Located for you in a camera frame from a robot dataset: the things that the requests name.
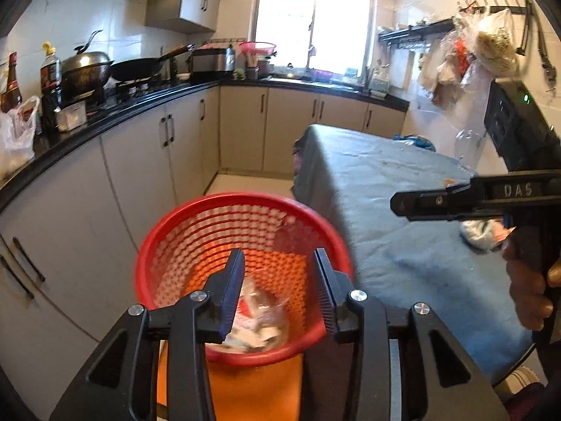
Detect black cable with plug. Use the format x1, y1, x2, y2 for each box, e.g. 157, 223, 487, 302
517, 0, 557, 84

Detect clear plastic pitcher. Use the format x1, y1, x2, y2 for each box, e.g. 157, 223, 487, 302
453, 129, 487, 172

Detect white wrapper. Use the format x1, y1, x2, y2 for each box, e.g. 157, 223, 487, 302
460, 219, 511, 250

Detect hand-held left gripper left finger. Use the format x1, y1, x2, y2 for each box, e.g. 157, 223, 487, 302
50, 249, 246, 421

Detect pink colander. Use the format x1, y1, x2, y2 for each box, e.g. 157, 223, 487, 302
238, 41, 278, 57

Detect table with blue cloth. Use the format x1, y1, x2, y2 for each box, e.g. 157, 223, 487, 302
293, 123, 538, 387

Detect kitchen window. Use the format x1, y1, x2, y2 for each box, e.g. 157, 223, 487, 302
249, 0, 378, 80

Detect black kitchen countertop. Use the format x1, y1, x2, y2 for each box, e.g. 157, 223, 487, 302
0, 76, 410, 211

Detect hanging plastic bags bundle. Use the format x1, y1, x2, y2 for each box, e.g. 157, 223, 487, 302
416, 13, 483, 110

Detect small steel container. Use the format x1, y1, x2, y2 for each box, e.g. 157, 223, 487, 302
55, 101, 87, 132

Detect clear plastic bag with wrappers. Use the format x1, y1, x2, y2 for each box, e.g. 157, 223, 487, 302
223, 272, 292, 354

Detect red label sauce bottle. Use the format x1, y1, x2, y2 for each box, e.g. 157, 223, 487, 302
0, 52, 22, 112

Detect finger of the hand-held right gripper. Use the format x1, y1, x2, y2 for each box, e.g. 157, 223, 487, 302
390, 183, 478, 223

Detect black wall rack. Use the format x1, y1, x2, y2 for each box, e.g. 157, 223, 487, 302
378, 0, 533, 45

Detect red plastic mesh basket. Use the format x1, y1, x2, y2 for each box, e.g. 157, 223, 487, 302
134, 193, 353, 367

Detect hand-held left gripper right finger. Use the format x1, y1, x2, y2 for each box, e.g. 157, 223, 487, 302
313, 248, 511, 421

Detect dark red clothing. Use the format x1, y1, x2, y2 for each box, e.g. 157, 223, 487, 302
504, 381, 561, 421

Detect orange plastic stool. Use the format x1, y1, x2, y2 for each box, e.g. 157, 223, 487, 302
155, 340, 305, 421

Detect white plastic bag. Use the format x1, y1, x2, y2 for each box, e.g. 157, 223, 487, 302
0, 95, 41, 180

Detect black frying pan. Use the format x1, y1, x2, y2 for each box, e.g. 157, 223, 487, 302
109, 44, 197, 83

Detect clear bag of dried noodles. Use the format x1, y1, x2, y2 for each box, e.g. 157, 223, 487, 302
475, 9, 520, 75

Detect dark bottle with yellow cap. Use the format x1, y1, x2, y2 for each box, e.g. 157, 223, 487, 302
40, 41, 63, 128

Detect gas stove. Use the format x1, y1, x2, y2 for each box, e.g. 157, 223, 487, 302
88, 76, 176, 106

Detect beige base cabinets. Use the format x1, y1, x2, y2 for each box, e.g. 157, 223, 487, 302
0, 85, 408, 417

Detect white green packet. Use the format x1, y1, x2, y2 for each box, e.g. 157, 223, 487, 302
368, 64, 391, 97

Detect blue plastic bag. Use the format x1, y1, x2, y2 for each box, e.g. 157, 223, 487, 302
392, 134, 437, 152

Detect silver rice cooker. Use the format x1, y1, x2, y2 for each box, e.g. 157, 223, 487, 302
190, 45, 237, 75

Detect person's right hand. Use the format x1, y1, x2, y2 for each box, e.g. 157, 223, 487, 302
502, 228, 561, 332

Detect steel wok with lid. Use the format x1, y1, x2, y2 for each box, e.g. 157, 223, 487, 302
59, 30, 114, 97

